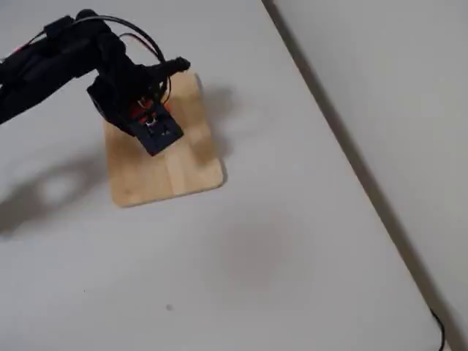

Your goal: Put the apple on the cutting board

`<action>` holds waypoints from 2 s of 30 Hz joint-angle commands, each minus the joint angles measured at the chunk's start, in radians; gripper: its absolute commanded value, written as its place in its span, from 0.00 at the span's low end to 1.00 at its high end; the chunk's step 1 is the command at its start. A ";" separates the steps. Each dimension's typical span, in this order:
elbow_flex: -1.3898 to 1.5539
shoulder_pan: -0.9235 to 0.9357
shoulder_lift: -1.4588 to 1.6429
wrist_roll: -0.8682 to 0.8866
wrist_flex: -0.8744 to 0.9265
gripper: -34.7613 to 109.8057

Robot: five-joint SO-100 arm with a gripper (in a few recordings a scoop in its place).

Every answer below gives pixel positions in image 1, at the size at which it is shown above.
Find red yellow apple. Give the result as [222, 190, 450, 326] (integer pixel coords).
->
[129, 101, 148, 124]

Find wooden cutting board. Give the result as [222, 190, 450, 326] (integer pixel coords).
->
[103, 71, 226, 208]

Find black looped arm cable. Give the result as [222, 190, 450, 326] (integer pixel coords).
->
[75, 13, 170, 64]

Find thin red arm wire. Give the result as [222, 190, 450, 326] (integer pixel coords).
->
[119, 32, 159, 56]

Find black cable beside table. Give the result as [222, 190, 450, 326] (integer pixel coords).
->
[428, 308, 447, 351]

